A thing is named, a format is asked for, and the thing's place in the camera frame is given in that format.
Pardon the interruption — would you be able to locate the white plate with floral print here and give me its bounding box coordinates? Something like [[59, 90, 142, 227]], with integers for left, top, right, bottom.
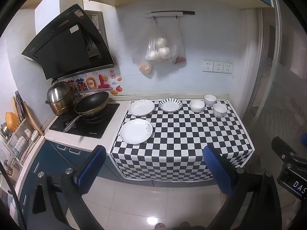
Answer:
[[119, 119, 154, 145], [128, 99, 155, 117]]

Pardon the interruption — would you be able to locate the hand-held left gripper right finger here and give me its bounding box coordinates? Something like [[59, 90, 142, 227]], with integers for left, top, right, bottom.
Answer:
[[203, 146, 283, 230]]

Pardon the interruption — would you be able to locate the plastic bag with orange contents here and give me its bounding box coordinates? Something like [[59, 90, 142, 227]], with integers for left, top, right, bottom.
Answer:
[[137, 61, 153, 76]]

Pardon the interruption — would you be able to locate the orange plastic basket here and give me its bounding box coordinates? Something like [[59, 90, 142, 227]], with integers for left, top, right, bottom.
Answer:
[[5, 111, 20, 131]]

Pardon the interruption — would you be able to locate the black wok with steel handle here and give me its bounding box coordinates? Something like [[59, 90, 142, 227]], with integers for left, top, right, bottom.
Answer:
[[63, 90, 110, 134]]

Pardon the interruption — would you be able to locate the white hood chimney cover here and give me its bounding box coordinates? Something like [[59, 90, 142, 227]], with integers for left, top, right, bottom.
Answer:
[[35, 0, 84, 35]]

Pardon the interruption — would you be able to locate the plastic bag with white contents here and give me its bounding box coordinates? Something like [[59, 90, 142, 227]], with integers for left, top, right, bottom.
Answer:
[[145, 19, 172, 61]]

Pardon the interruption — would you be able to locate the white bowl with dark rim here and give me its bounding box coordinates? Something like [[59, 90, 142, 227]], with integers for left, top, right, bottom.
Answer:
[[212, 103, 228, 118], [203, 94, 218, 106]]

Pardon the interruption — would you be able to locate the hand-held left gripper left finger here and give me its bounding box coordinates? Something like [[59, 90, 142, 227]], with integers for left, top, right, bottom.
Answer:
[[20, 145, 106, 230]]

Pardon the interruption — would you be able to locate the steel steamer pot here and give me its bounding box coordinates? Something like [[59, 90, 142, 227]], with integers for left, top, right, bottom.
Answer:
[[45, 79, 76, 117]]

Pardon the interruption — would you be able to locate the dish drying rack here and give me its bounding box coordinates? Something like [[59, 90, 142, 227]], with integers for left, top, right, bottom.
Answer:
[[0, 117, 42, 166]]

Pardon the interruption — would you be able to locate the black glass cooktop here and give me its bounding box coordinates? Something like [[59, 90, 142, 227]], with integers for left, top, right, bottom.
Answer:
[[49, 103, 120, 139]]

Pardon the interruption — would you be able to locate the wall hook rail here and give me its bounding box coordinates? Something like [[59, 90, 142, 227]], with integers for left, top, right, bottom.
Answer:
[[144, 11, 195, 20]]

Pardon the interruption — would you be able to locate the glass sliding door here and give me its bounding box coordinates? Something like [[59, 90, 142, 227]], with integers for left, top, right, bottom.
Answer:
[[260, 0, 307, 211]]

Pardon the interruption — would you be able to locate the colourful wall sticker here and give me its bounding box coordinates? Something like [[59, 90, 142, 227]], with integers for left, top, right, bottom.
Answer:
[[64, 69, 123, 99]]

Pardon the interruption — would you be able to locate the plain white bowl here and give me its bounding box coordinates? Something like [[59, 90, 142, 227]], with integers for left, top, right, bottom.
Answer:
[[189, 100, 206, 113]]

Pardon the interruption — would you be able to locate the black range hood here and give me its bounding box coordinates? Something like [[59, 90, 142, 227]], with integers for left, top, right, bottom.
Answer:
[[21, 3, 116, 81]]

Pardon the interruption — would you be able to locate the blue base cabinet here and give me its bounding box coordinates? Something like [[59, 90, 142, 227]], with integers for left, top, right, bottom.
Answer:
[[18, 140, 154, 230]]

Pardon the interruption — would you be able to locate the plastic bag with red contents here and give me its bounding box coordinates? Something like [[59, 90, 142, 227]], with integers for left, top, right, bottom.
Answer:
[[171, 19, 187, 65]]

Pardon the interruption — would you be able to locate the wooden cutting board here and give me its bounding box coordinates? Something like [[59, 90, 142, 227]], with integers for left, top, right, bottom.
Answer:
[[12, 90, 45, 137]]

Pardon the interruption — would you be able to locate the white plate with dark stripes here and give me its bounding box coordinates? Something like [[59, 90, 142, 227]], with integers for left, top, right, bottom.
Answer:
[[158, 98, 183, 113]]

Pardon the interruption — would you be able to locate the black and white checkered tablecloth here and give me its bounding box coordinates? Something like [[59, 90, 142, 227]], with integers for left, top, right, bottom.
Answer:
[[110, 99, 256, 182]]

